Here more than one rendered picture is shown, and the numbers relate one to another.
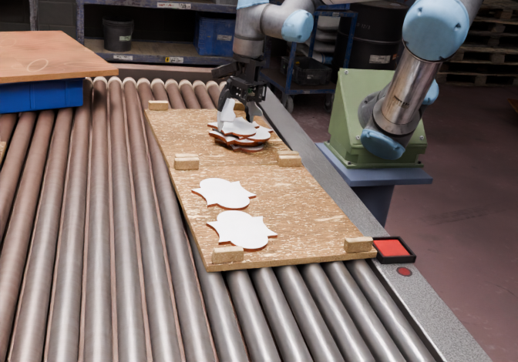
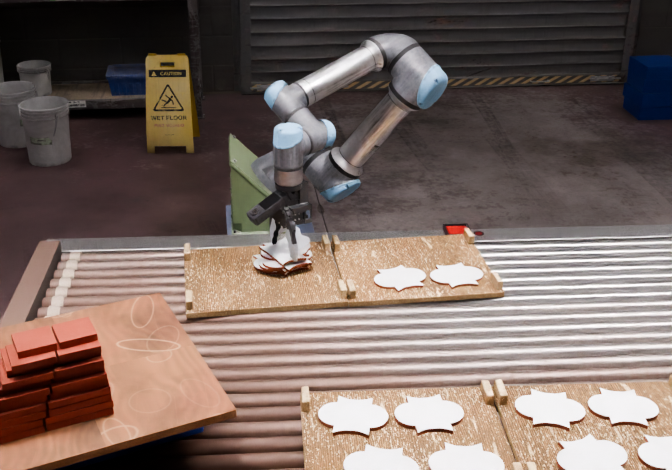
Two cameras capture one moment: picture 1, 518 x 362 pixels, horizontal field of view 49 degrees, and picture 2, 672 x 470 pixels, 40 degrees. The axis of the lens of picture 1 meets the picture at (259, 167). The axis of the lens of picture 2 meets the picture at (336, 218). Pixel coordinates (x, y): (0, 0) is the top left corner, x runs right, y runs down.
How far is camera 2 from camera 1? 2.42 m
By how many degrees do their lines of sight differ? 69
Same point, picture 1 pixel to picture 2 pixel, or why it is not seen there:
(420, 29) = (433, 92)
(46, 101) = not seen: hidden behind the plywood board
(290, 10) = (320, 124)
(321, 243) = (464, 250)
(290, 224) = (440, 258)
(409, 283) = (491, 234)
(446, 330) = (534, 233)
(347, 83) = (242, 169)
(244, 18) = (299, 151)
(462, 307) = not seen: hidden behind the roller
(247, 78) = (302, 200)
